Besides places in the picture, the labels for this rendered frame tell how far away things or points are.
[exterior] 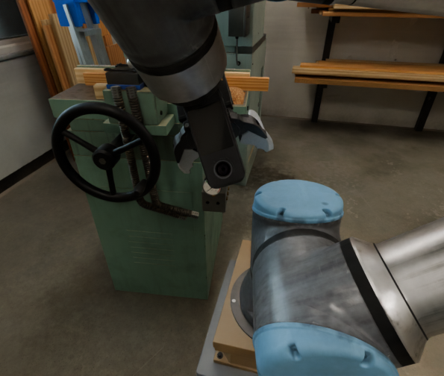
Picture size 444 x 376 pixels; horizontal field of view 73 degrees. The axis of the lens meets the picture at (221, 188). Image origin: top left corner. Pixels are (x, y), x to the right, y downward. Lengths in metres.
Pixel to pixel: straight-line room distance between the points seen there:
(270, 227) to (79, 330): 1.14
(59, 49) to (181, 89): 2.18
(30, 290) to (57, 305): 0.18
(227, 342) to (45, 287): 1.21
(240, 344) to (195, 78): 0.49
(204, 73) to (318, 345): 0.28
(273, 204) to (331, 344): 0.22
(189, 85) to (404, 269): 0.29
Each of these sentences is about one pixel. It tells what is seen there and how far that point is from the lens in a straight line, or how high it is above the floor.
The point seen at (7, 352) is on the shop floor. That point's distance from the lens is 1.57.
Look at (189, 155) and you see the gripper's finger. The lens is 0.44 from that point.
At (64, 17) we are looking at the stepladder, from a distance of 1.95.
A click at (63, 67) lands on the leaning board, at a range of 2.48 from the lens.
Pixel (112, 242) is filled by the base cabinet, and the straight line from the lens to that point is 1.31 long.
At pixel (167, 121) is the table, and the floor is 0.87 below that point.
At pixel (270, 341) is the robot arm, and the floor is 0.86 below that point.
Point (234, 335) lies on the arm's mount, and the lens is 0.64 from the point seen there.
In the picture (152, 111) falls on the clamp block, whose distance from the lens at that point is 0.83.
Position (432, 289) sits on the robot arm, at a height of 0.93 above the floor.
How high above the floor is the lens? 1.18
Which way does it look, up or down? 34 degrees down
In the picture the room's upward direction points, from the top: straight up
